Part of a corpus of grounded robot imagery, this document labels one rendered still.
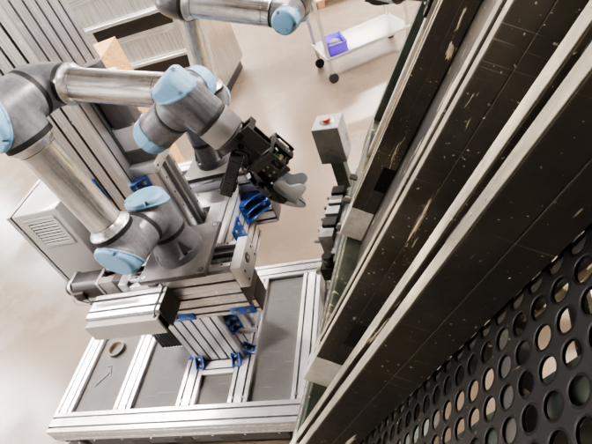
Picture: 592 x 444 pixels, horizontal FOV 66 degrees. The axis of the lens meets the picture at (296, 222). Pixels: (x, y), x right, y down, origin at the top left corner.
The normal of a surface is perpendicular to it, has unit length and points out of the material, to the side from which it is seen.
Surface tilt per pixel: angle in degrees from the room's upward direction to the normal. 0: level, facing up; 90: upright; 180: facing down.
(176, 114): 95
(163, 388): 0
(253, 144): 90
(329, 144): 90
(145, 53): 90
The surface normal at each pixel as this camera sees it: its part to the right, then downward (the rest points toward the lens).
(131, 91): -0.33, 0.38
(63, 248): -0.09, 0.68
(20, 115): 0.85, 0.06
